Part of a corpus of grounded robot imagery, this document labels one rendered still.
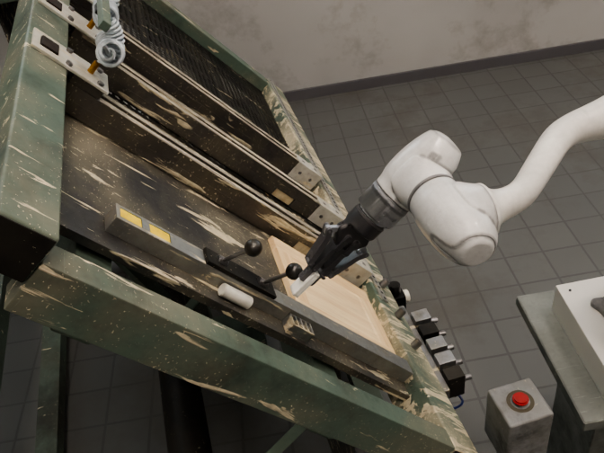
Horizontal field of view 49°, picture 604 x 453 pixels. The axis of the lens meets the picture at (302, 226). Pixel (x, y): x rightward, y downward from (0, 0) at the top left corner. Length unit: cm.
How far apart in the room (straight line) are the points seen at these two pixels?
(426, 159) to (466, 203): 13
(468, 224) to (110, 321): 62
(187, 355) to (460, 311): 221
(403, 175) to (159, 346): 54
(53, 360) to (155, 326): 211
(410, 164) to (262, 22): 363
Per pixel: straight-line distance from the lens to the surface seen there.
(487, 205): 120
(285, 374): 132
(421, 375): 189
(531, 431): 183
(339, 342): 169
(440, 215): 118
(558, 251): 365
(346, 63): 503
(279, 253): 181
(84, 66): 164
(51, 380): 318
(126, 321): 115
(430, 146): 128
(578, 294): 220
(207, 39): 319
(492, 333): 320
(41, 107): 135
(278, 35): 487
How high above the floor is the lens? 239
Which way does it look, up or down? 39 degrees down
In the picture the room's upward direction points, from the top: 9 degrees counter-clockwise
